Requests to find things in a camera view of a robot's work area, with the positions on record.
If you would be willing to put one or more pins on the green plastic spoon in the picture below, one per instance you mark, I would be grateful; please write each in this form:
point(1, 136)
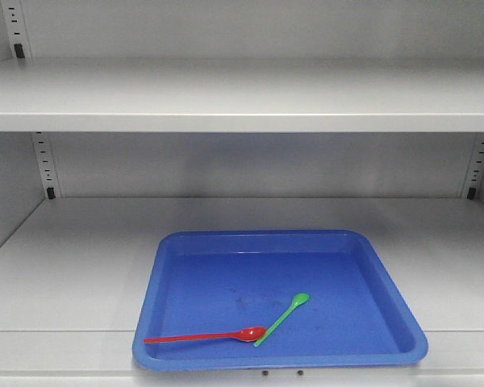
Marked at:
point(297, 300)

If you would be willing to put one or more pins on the red plastic spoon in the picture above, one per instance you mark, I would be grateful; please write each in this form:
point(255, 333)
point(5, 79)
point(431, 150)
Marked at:
point(249, 334)

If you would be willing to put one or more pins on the grey lower cabinet shelf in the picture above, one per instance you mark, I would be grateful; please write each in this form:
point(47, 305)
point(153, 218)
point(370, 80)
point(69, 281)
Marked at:
point(74, 274)

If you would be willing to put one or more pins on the grey cabinet shelf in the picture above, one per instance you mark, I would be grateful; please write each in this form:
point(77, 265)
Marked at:
point(241, 96)
point(74, 274)

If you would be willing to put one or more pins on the grey upper cabinet shelf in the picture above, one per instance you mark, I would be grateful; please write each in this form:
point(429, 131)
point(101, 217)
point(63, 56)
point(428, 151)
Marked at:
point(241, 96)

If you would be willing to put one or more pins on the blue plastic tray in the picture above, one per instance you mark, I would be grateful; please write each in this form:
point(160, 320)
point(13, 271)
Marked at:
point(225, 281)

